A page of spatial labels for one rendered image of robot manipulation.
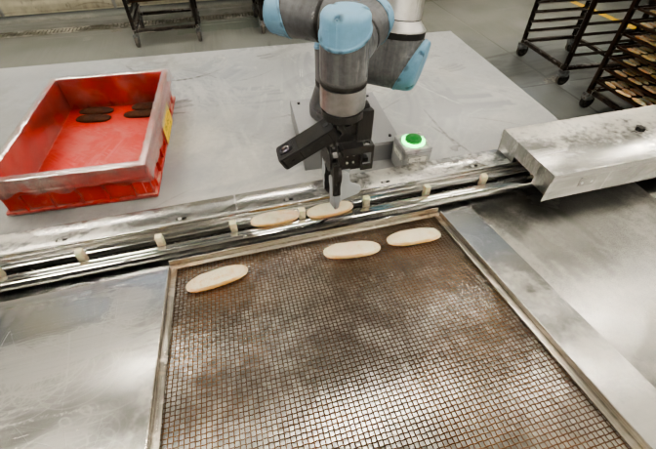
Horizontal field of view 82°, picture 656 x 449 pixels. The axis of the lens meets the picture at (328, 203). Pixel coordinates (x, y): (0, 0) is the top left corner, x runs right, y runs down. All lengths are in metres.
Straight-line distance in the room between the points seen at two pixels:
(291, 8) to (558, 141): 0.65
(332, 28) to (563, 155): 0.60
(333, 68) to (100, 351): 0.51
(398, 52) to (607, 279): 0.60
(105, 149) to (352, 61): 0.77
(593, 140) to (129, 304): 1.00
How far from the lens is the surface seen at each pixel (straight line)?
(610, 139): 1.09
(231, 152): 1.03
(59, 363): 0.66
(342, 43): 0.57
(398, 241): 0.68
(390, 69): 0.89
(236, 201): 0.82
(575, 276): 0.86
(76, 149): 1.20
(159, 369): 0.57
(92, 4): 5.28
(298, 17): 0.70
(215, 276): 0.64
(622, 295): 0.88
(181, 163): 1.03
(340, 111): 0.61
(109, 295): 0.71
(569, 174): 0.92
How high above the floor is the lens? 1.42
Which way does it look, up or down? 44 degrees down
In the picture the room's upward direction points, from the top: straight up
